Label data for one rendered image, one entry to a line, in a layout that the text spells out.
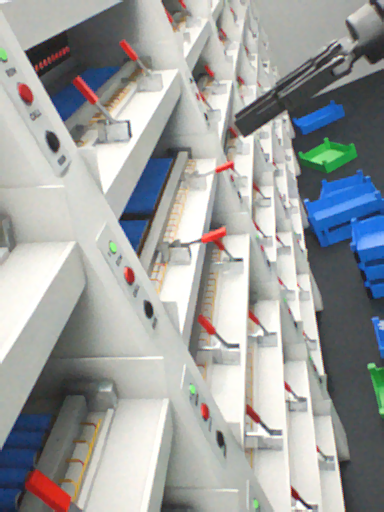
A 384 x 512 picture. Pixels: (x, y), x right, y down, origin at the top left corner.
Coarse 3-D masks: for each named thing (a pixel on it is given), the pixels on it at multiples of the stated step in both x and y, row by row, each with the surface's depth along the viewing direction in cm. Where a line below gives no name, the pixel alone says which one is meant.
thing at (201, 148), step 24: (168, 144) 116; (192, 144) 116; (192, 168) 112; (192, 192) 101; (144, 216) 94; (192, 216) 92; (168, 240) 86; (192, 240) 85; (168, 264) 79; (192, 264) 79; (168, 288) 74; (192, 288) 75; (168, 312) 63; (192, 312) 74
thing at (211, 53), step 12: (168, 0) 168; (216, 36) 173; (204, 48) 174; (216, 48) 173; (204, 60) 175; (216, 60) 175; (228, 60) 183; (240, 108) 181; (228, 120) 183; (264, 168) 190; (276, 192) 196; (276, 204) 196; (276, 216) 198; (288, 216) 206; (300, 252) 205; (312, 288) 211
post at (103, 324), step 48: (0, 96) 44; (0, 144) 45; (96, 192) 55; (96, 288) 51; (144, 288) 59; (96, 336) 53; (144, 336) 55; (192, 432) 59; (192, 480) 62; (240, 480) 68
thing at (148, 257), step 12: (180, 156) 112; (180, 168) 106; (168, 192) 96; (168, 204) 92; (156, 216) 88; (168, 216) 90; (180, 216) 91; (156, 228) 84; (156, 240) 81; (144, 252) 78; (156, 252) 79; (144, 264) 75; (156, 264) 77
